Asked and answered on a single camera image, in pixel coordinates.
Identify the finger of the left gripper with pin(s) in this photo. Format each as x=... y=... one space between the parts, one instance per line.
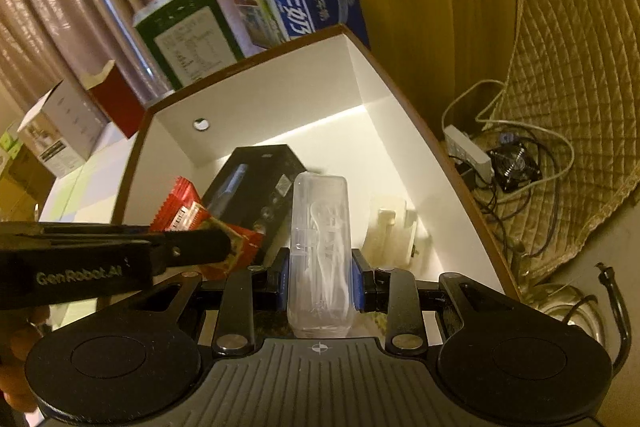
x=70 y=228
x=182 y=248

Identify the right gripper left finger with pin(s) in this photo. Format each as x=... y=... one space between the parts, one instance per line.
x=253 y=308

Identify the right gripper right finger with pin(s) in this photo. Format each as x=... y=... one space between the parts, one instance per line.
x=394 y=293

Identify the red snack packet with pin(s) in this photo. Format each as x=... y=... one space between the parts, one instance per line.
x=183 y=211

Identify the white hair claw clip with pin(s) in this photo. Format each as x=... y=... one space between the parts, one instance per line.
x=390 y=233

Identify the clear plastic toothpick case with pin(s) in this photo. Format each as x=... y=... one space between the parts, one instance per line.
x=320 y=296

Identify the black shaver box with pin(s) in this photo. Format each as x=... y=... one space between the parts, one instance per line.
x=254 y=189

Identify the person's left hand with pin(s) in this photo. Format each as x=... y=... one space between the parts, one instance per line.
x=19 y=333

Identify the green tissue packs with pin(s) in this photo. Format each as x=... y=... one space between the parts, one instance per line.
x=12 y=151

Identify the white product box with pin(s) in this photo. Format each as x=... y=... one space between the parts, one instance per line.
x=62 y=128

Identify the white power strip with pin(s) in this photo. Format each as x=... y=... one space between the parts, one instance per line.
x=460 y=146

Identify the small black fan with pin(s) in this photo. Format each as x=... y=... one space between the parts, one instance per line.
x=513 y=166

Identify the dark red gift box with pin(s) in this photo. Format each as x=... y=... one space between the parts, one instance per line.
x=110 y=90

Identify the brown cardboard storage box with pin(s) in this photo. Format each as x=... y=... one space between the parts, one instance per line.
x=326 y=97

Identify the green milk carton box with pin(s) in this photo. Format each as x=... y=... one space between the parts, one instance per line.
x=188 y=39

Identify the quilted chair cushion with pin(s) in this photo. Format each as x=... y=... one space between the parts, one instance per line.
x=575 y=72

